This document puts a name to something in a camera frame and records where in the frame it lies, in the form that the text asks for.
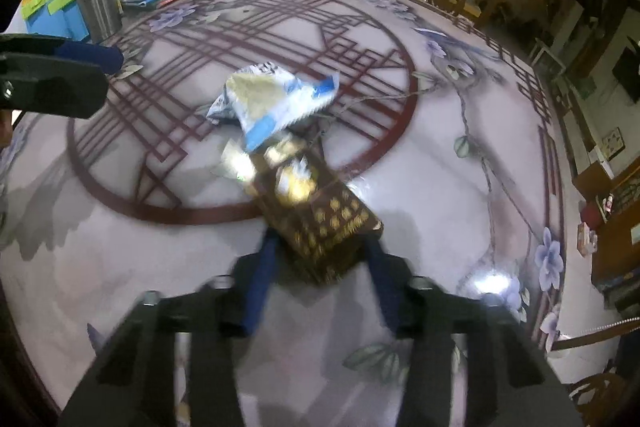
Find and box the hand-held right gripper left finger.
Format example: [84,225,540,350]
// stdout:
[57,232,281,427]

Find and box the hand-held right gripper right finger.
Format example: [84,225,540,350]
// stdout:
[365,239,586,427]

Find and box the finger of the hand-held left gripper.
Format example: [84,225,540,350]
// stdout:
[0,34,124,72]
[0,54,107,118]

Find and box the brown gold patterned box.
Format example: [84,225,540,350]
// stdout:
[247,142,385,285]

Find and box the blue white snack wrapper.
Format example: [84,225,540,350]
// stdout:
[207,63,342,152]

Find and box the small pink box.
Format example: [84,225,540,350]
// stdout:
[576,224,599,254]

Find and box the red pot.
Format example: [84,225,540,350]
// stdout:
[580,194,613,230]

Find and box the television cabinet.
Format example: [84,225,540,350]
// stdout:
[550,82,616,180]

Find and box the framed floral picture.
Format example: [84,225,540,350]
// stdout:
[601,127,627,160]

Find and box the small white table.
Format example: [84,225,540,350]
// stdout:
[527,38,568,80]

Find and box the white bead string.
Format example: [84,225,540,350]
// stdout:
[577,314,640,335]

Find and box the wall television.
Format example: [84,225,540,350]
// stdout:
[611,34,640,104]

